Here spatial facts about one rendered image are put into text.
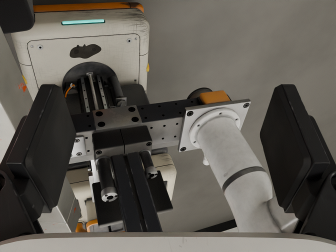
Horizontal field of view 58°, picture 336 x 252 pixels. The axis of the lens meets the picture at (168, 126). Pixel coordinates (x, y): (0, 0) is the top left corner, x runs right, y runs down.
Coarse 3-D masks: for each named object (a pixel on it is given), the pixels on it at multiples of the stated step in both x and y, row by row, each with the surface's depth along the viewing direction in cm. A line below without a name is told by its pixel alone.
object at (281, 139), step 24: (288, 96) 11; (264, 120) 13; (288, 120) 11; (312, 120) 11; (264, 144) 13; (288, 144) 11; (312, 144) 10; (288, 168) 11; (312, 168) 9; (288, 192) 11; (312, 192) 9
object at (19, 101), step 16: (0, 32) 22; (0, 48) 22; (0, 64) 22; (16, 64) 24; (0, 80) 22; (16, 80) 24; (0, 96) 22; (16, 96) 24; (0, 112) 23; (16, 112) 24; (0, 128) 24; (0, 144) 26; (0, 160) 28; (64, 192) 35; (64, 208) 35; (48, 224) 37; (64, 224) 37
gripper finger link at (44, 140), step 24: (48, 96) 11; (24, 120) 11; (48, 120) 11; (24, 144) 10; (48, 144) 11; (72, 144) 13; (0, 168) 10; (24, 168) 9; (48, 168) 11; (24, 192) 9; (48, 192) 11
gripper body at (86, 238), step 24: (24, 240) 7; (48, 240) 7; (72, 240) 7; (96, 240) 7; (120, 240) 7; (144, 240) 7; (168, 240) 7; (192, 240) 7; (216, 240) 7; (240, 240) 7; (264, 240) 7; (288, 240) 7; (312, 240) 7
